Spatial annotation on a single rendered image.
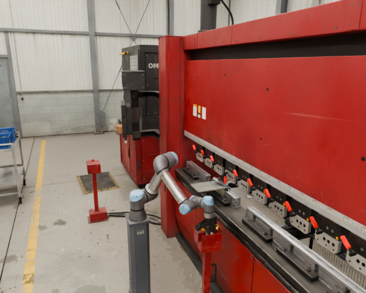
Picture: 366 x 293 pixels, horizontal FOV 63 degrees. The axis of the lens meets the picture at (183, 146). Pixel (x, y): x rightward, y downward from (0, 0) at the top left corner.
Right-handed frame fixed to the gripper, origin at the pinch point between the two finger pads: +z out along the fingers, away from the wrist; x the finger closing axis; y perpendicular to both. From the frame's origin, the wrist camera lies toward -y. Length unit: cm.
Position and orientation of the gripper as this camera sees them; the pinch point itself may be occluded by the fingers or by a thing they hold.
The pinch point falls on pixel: (207, 240)
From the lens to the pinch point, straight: 239.6
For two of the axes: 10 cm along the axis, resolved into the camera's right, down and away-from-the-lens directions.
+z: 0.7, 9.6, 2.8
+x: -2.4, -2.5, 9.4
